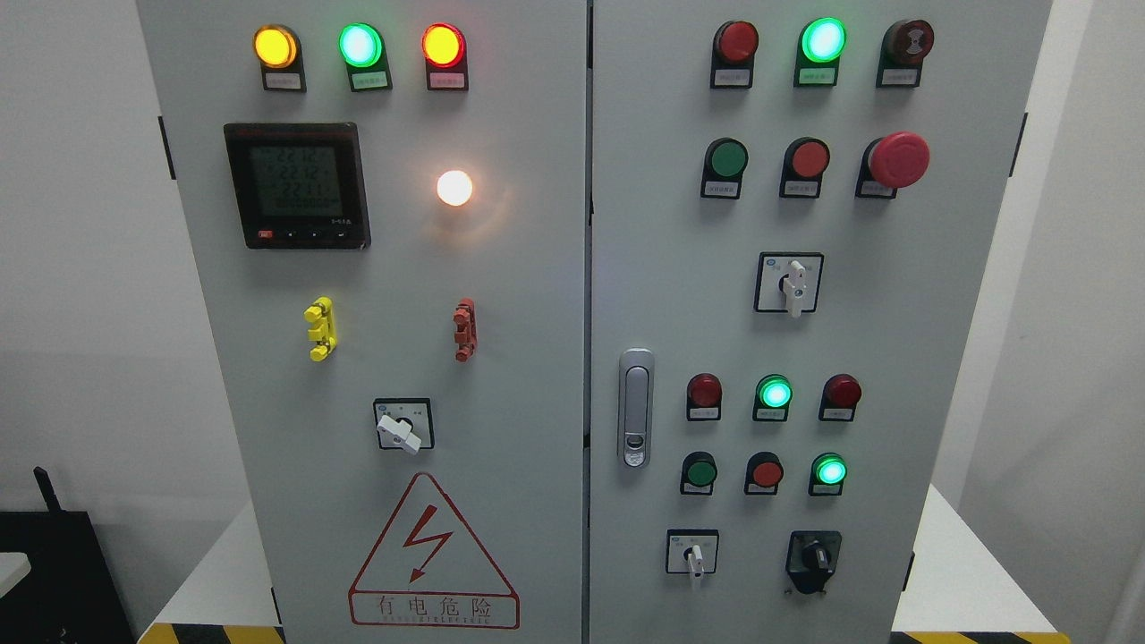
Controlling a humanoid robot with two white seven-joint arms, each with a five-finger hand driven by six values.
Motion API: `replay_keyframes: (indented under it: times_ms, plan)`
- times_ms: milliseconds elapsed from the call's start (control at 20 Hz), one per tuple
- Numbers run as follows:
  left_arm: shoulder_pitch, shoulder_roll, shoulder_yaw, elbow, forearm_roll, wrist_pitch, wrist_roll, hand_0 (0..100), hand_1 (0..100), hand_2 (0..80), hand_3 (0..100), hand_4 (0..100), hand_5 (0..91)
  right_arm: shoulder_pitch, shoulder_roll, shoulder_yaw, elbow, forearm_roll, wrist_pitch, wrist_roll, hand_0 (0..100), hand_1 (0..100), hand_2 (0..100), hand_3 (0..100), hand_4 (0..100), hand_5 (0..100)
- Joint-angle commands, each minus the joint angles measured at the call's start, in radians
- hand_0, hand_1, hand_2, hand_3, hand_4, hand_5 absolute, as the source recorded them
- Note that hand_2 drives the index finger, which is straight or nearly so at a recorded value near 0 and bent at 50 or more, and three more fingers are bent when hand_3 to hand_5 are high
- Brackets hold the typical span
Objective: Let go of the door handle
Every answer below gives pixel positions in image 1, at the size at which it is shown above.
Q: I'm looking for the dark red indicator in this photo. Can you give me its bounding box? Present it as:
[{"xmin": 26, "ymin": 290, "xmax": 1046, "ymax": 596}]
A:
[
  {"xmin": 818, "ymin": 372, "xmax": 863, "ymax": 421},
  {"xmin": 710, "ymin": 19, "xmax": 759, "ymax": 89},
  {"xmin": 684, "ymin": 372, "xmax": 722, "ymax": 421}
]

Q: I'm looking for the red lit indicator light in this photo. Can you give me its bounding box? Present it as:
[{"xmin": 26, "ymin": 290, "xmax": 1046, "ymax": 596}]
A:
[{"xmin": 421, "ymin": 23, "xmax": 469, "ymax": 91}]

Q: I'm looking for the red electrical hazard sign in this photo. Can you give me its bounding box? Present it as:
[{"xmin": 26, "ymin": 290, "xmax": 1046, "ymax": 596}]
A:
[{"xmin": 348, "ymin": 472, "xmax": 521, "ymax": 631}]

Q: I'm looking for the black box with antenna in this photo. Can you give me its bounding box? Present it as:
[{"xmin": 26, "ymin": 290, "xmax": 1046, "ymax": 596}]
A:
[{"xmin": 1, "ymin": 466, "xmax": 136, "ymax": 643}]

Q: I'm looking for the dark red indicator middle right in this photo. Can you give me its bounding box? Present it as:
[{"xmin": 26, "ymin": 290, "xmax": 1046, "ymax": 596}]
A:
[{"xmin": 818, "ymin": 372, "xmax": 863, "ymax": 421}]

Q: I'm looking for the red terminal connector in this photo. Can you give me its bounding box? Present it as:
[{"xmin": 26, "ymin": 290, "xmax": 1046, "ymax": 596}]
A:
[{"xmin": 453, "ymin": 297, "xmax": 477, "ymax": 363}]

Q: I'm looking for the grey cabinet door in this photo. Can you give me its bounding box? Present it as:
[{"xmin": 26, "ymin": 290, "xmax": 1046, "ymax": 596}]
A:
[
  {"xmin": 586, "ymin": 1, "xmax": 1051, "ymax": 643},
  {"xmin": 139, "ymin": 1, "xmax": 589, "ymax": 643}
]

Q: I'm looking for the silver handle lock plate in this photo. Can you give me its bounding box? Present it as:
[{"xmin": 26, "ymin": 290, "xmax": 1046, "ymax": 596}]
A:
[{"xmin": 617, "ymin": 348, "xmax": 655, "ymax": 468}]

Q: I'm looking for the green push button upper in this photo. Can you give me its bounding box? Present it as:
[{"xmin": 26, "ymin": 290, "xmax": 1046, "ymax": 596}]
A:
[{"xmin": 700, "ymin": 136, "xmax": 749, "ymax": 199}]

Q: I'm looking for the red push button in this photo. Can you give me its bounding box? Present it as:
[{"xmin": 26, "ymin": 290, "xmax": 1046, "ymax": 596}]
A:
[
  {"xmin": 743, "ymin": 451, "xmax": 785, "ymax": 495},
  {"xmin": 777, "ymin": 136, "xmax": 831, "ymax": 199}
]

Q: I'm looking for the green lit button lower right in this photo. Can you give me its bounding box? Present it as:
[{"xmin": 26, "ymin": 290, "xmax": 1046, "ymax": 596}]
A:
[{"xmin": 807, "ymin": 451, "xmax": 848, "ymax": 497}]

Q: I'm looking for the green indicator light top left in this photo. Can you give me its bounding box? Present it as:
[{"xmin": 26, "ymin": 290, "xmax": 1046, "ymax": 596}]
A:
[{"xmin": 338, "ymin": 23, "xmax": 392, "ymax": 91}]

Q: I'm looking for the dark buzzer unit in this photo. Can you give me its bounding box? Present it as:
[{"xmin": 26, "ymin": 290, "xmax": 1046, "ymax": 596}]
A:
[{"xmin": 876, "ymin": 18, "xmax": 934, "ymax": 89}]

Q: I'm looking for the dark red indicator middle left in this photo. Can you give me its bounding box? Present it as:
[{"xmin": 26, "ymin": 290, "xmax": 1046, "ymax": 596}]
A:
[{"xmin": 684, "ymin": 372, "xmax": 722, "ymax": 421}]

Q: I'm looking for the silver door handle lever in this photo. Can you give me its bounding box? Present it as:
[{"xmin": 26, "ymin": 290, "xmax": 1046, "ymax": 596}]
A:
[{"xmin": 624, "ymin": 366, "xmax": 648, "ymax": 450}]

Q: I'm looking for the green push button lower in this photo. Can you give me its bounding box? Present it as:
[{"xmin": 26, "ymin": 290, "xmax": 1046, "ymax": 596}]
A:
[{"xmin": 679, "ymin": 450, "xmax": 718, "ymax": 495}]

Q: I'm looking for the black digital power meter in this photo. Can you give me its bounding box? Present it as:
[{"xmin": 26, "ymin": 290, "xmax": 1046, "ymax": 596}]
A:
[{"xmin": 224, "ymin": 121, "xmax": 371, "ymax": 250}]

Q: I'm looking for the green lit indicator middle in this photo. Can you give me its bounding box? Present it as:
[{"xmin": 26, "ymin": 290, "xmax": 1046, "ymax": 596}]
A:
[{"xmin": 752, "ymin": 374, "xmax": 793, "ymax": 421}]

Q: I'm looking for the white lit indicator lamp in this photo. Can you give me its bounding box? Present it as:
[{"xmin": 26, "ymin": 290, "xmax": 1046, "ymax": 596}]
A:
[{"xmin": 435, "ymin": 170, "xmax": 474, "ymax": 207}]

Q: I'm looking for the yellow terminal connector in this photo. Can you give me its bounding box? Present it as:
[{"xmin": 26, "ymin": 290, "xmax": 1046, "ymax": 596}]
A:
[{"xmin": 303, "ymin": 296, "xmax": 338, "ymax": 362}]

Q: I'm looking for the green push button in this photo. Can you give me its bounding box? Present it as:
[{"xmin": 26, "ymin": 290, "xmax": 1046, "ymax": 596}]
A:
[
  {"xmin": 679, "ymin": 450, "xmax": 718, "ymax": 495},
  {"xmin": 700, "ymin": 136, "xmax": 749, "ymax": 199}
]

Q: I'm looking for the red emergency stop button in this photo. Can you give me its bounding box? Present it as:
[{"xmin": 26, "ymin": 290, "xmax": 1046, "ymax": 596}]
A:
[{"xmin": 855, "ymin": 131, "xmax": 931, "ymax": 199}]

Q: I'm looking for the white left rotary switch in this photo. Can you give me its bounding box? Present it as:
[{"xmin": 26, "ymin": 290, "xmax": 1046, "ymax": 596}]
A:
[{"xmin": 373, "ymin": 398, "xmax": 435, "ymax": 455}]

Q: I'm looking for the white upper rotary switch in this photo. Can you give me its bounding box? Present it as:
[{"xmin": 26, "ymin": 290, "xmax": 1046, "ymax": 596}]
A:
[{"xmin": 753, "ymin": 251, "xmax": 826, "ymax": 319}]

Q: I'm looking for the yellow indicator light top left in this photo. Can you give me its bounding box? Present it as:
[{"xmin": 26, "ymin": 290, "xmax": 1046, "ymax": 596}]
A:
[{"xmin": 252, "ymin": 24, "xmax": 307, "ymax": 93}]

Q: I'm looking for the red push button lower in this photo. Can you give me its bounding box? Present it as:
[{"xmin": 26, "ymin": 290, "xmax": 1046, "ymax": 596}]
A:
[{"xmin": 743, "ymin": 451, "xmax": 785, "ymax": 495}]

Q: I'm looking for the green lit indicator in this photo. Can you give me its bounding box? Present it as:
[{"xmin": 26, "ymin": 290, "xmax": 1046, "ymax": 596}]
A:
[
  {"xmin": 793, "ymin": 16, "xmax": 848, "ymax": 87},
  {"xmin": 752, "ymin": 374, "xmax": 793, "ymax": 421}
]

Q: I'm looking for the green lit indicator top right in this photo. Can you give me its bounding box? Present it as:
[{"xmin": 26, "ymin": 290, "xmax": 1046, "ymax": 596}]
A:
[{"xmin": 793, "ymin": 16, "xmax": 848, "ymax": 87}]

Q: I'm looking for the black rotary knob switch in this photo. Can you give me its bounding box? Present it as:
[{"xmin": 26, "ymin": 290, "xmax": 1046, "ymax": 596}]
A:
[{"xmin": 785, "ymin": 531, "xmax": 842, "ymax": 595}]

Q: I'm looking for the dark red indicator top right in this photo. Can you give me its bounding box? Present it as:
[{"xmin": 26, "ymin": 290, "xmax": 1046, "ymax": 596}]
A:
[{"xmin": 710, "ymin": 19, "xmax": 759, "ymax": 89}]

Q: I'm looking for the red push button upper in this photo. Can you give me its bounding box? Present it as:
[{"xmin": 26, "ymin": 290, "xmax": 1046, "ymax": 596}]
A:
[{"xmin": 777, "ymin": 136, "xmax": 831, "ymax": 199}]

